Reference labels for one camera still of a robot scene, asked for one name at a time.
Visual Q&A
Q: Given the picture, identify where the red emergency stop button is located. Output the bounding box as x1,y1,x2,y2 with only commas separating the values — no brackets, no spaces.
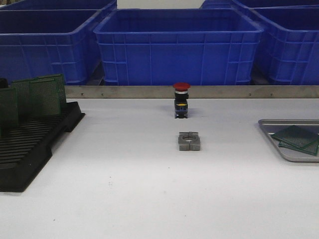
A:
173,82,191,119

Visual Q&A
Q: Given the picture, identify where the black slotted board rack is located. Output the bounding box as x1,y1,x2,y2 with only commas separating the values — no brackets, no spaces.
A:
0,102,85,192

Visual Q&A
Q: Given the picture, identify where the left dark green circuit board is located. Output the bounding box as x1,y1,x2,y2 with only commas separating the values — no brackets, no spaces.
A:
0,87,19,129

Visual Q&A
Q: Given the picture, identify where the steel table edge rail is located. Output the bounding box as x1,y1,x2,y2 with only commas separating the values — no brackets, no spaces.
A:
65,86,319,99

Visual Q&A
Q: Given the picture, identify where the center blue plastic bin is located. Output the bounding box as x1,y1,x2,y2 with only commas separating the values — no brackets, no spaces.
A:
94,9,263,86

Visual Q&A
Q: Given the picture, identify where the silver metal tray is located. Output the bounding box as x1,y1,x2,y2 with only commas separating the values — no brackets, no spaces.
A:
258,119,319,163

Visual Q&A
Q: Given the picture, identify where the blue plastic bin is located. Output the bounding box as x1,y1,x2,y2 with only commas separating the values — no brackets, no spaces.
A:
250,7,319,86
94,9,263,86
0,9,103,87

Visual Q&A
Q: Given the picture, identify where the far right blue bin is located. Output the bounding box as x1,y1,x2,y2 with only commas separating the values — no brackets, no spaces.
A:
200,0,319,9

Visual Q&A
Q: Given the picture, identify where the right blue plastic bin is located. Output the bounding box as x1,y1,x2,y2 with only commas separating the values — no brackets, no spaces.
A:
250,7,319,86

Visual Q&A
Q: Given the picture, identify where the left blue plastic bin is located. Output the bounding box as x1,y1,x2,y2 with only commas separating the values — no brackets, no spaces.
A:
0,9,103,87

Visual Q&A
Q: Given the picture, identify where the grey metal clamp block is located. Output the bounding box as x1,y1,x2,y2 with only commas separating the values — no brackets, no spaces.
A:
178,131,201,151

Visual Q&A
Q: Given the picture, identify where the far left blue bin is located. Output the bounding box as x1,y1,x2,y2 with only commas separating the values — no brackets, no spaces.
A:
0,0,117,10

